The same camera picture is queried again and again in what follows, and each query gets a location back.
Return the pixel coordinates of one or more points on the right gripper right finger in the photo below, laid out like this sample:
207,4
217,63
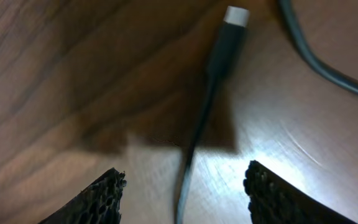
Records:
275,201

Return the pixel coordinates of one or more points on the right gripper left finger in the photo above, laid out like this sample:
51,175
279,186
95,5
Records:
99,203

